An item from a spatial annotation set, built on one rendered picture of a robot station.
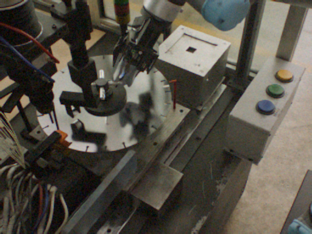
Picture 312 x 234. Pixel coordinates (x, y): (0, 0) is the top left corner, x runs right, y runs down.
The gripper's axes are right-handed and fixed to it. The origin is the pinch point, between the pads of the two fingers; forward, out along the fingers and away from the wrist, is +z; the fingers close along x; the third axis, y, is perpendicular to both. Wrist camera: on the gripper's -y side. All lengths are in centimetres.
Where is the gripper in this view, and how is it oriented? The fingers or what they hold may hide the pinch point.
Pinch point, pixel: (117, 81)
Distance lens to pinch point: 89.0
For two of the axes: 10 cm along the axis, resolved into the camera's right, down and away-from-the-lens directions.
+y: 0.4, 6.0, -8.0
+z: -4.8, 7.2, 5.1
